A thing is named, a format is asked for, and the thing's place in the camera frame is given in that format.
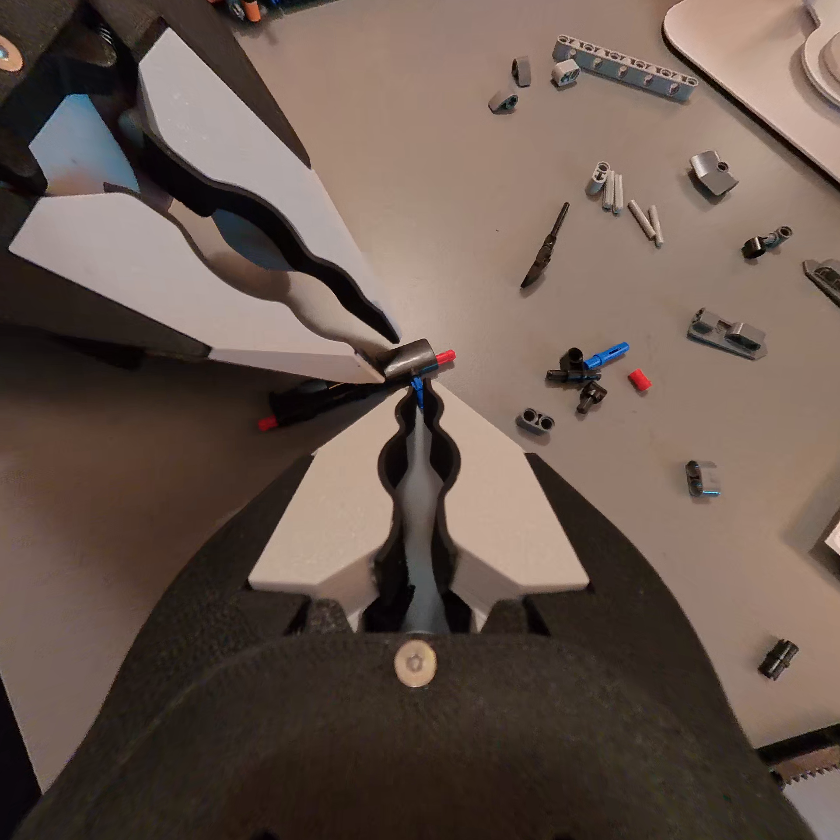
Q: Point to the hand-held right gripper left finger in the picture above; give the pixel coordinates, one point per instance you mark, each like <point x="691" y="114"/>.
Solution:
<point x="315" y="525"/>

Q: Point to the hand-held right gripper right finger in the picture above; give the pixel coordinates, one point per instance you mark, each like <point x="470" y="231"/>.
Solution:
<point x="518" y="525"/>

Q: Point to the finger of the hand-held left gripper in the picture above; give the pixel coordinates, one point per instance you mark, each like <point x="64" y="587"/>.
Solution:
<point x="131" y="262"/>
<point x="249" y="151"/>

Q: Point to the small black lego connector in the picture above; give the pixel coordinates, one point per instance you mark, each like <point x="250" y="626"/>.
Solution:
<point x="592" y="397"/>

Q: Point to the small blue lego pin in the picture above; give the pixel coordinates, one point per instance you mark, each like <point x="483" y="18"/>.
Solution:
<point x="417" y="394"/>

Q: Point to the black lego shock absorber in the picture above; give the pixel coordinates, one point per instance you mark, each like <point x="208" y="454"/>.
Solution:
<point x="410" y="359"/>

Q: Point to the dark grey two-hole lego beam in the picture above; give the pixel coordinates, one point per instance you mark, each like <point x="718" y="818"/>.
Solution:
<point x="535" y="421"/>

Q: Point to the lego chassis model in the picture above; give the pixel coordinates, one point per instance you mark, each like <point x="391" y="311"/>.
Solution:
<point x="246" y="8"/>

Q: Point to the black lego cross connector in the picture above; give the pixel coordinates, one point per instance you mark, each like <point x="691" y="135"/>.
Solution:
<point x="573" y="367"/>

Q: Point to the grey lego connector block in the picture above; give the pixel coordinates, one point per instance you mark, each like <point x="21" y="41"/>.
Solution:
<point x="702" y="479"/>

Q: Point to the long blue lego pin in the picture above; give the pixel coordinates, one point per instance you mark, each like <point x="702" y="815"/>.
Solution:
<point x="605" y="356"/>

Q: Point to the dark grey curved lego piece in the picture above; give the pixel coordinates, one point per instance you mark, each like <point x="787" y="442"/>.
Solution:
<point x="523" y="71"/>
<point x="503" y="100"/>

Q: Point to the long dark grey lego panel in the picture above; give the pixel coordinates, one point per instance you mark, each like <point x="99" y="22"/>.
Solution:
<point x="727" y="333"/>
<point x="823" y="275"/>

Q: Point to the black lego pin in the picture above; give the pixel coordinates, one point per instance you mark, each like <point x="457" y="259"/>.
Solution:
<point x="778" y="657"/>

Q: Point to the small light grey lego beam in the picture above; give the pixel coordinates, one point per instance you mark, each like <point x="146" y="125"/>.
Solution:
<point x="565" y="72"/>

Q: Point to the light grey lego axle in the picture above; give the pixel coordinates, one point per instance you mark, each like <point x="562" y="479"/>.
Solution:
<point x="655" y="225"/>
<point x="618" y="193"/>
<point x="609" y="190"/>
<point x="640" y="218"/>

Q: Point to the blue-grey two-hole lego beam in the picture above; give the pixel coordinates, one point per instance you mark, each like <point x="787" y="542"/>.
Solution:
<point x="597" y="178"/>

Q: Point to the black lego beam with pins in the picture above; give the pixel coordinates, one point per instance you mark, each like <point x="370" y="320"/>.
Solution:
<point x="804" y="761"/>

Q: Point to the black lego clip piece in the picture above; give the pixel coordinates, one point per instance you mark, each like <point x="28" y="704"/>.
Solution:
<point x="766" y="243"/>

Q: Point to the long grey lego beam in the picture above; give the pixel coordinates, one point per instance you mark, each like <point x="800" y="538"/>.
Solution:
<point x="623" y="69"/>

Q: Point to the grey lego panel piece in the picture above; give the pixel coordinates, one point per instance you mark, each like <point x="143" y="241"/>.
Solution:
<point x="712" y="174"/>

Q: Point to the black blade piece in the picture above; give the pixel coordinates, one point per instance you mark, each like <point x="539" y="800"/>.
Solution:
<point x="544" y="249"/>

